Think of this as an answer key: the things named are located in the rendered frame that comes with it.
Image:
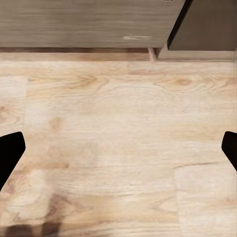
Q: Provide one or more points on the dishwasher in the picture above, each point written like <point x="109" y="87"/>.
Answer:
<point x="87" y="23"/>

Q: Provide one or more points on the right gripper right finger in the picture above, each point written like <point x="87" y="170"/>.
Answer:
<point x="229" y="147"/>

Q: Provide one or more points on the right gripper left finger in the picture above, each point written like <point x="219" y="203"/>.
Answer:
<point x="12" y="147"/>

